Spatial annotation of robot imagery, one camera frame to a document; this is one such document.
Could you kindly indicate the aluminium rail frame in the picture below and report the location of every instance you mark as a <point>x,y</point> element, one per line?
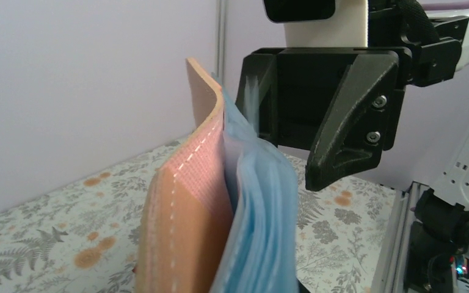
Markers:
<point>392,264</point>

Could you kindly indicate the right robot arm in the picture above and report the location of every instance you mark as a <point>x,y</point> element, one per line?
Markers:
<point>439,239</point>

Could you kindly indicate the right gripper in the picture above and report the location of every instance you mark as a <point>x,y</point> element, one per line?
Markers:
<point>343,104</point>

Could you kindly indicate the floral table mat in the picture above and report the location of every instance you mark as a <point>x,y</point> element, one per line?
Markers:
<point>85,237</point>

